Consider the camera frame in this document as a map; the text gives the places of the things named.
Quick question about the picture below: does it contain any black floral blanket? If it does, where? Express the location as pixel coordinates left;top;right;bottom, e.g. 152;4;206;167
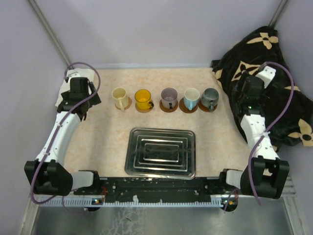
211;26;313;148

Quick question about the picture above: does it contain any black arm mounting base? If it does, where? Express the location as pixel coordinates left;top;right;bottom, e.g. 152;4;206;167
73;171;248;212

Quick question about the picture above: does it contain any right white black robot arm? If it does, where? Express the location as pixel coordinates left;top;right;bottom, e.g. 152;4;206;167
218;72;290;199

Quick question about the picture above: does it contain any white mug blue handle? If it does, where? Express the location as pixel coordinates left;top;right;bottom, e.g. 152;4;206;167
183;88;200;111

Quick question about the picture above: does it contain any stainless steel tray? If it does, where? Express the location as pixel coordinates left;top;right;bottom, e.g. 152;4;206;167
124;127;196;180

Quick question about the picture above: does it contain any purple ceramic mug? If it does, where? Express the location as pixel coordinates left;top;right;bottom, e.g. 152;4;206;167
161;88;178;110

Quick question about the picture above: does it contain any white folded towel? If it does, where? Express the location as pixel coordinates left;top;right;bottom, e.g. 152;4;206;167
55;68;95;107

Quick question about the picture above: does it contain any aluminium frame rail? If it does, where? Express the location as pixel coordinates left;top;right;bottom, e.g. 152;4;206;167
29;177;295;209

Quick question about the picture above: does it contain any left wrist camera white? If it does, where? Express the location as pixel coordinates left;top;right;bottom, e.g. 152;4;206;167
65;69;80;83

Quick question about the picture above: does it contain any grey ceramic mug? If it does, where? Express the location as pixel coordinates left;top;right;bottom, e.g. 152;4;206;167
201;88;219;111

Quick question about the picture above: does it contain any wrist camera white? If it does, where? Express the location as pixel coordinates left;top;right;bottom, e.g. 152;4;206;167
255;66;276;89
65;69;80;83

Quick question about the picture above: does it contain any dark wooden coaster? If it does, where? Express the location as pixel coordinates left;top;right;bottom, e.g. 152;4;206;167
179;98;198;114
159;100;179;113
198;99;218;112

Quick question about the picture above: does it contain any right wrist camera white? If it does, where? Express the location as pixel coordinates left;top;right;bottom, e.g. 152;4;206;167
255;66;276;89

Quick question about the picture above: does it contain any woven rattan coaster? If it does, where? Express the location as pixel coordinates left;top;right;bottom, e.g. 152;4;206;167
114;96;132;110
135;99;155;113

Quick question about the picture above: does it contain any yellow glass cup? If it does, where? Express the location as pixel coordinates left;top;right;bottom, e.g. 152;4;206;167
134;89;152;102

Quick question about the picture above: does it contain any cream ceramic mug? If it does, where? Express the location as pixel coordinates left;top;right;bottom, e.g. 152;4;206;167
112;88;127;100

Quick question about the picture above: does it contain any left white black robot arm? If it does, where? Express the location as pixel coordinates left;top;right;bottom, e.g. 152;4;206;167
24;77;102;196

